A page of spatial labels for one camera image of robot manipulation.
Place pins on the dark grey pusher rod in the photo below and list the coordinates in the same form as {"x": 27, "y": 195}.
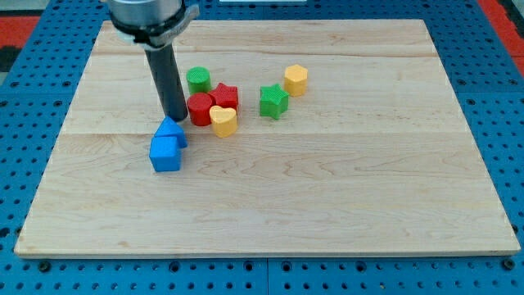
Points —
{"x": 168, "y": 84}

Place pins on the yellow heart block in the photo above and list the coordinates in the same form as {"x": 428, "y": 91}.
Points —
{"x": 223, "y": 121}

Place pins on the yellow hexagon block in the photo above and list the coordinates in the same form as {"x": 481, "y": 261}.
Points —
{"x": 295, "y": 80}

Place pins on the green cylinder block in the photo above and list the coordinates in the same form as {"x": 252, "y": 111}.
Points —
{"x": 198, "y": 80}

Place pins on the red cylinder block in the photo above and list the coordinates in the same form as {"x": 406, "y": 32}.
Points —
{"x": 199, "y": 105}

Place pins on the blue triangle block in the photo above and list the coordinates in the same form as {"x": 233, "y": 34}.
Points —
{"x": 169, "y": 128}

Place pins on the red star block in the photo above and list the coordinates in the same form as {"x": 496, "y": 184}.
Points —
{"x": 225, "y": 96}

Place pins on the blue cube block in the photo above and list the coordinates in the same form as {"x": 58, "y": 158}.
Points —
{"x": 165, "y": 154}

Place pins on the green star block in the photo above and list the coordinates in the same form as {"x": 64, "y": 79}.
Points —
{"x": 273, "y": 101}

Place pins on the light wooden board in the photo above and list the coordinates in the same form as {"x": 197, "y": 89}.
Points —
{"x": 376, "y": 159}

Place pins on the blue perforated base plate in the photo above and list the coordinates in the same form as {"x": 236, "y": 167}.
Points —
{"x": 40, "y": 85}

